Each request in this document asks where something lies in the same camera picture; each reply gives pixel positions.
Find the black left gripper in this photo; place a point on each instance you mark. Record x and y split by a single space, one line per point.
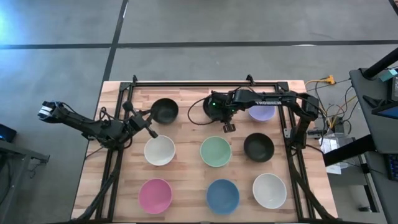
138 123

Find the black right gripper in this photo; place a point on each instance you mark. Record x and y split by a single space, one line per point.
222 107

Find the black bowl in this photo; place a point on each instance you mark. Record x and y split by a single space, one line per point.
206 107
166 112
258 147

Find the lavender bowl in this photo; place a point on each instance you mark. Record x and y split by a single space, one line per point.
261 114

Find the white bowl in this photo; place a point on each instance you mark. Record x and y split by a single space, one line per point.
159 150
269 190

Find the blue bowl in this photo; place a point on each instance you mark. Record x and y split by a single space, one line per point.
223 196

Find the pink bowl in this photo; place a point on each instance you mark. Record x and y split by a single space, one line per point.
155 195

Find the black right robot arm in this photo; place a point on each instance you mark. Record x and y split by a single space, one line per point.
267 99

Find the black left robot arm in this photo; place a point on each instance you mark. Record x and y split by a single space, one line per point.
87 124

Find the light green bowl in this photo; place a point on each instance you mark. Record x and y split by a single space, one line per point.
215 151

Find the small black clamp device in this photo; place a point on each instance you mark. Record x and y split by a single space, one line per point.
317 132

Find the white plastic bag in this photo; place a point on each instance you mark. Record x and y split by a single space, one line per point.
331 144

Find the black power adapter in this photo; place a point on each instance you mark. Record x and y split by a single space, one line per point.
339 127

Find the yellow power plug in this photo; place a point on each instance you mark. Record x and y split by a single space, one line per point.
330 80

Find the black desk leg beam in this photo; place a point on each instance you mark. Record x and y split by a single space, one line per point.
348 151

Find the grey side table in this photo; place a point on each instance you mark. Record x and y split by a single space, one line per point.
15 155

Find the black device with blue light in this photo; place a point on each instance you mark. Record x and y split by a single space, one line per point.
7 133

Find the dark grey desk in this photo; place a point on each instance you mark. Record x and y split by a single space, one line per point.
382 133

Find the small black floor object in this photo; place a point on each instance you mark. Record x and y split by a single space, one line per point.
363 209

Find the tablet with blue screen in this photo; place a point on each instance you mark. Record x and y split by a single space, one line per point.
388 112

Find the black slanted pole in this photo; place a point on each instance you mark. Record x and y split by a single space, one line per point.
381 63

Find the black keyboard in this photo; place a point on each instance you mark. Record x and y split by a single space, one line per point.
393 168

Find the teal sticky note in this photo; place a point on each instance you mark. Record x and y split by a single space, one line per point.
392 74

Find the black aluminium table frame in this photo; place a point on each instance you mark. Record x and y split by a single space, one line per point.
202 84

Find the white frame bracket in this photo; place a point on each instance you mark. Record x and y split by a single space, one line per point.
286 133

